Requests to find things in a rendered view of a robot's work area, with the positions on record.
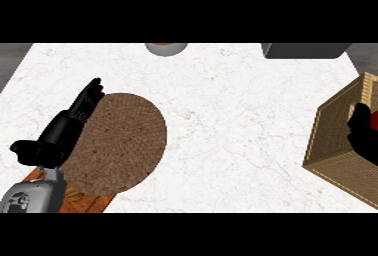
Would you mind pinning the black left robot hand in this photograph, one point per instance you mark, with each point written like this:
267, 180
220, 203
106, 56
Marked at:
59, 133

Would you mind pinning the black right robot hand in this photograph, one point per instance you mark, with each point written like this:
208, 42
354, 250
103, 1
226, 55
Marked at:
363, 128

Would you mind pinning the red tomato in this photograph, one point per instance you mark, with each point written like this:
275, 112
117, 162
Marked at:
375, 120

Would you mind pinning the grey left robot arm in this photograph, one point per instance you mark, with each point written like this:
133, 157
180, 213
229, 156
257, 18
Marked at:
29, 196

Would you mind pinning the tan wicker basket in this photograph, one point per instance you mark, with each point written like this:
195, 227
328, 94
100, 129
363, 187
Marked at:
340, 146

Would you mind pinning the round brown woven placemat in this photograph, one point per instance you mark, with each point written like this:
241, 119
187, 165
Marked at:
120, 143

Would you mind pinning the orange wooden cutting board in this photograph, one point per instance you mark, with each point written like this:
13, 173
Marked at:
87, 201

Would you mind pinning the dark grey appliance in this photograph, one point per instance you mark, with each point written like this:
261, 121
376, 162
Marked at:
304, 50

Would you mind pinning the grey round bowl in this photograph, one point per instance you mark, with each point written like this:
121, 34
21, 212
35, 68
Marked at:
165, 48

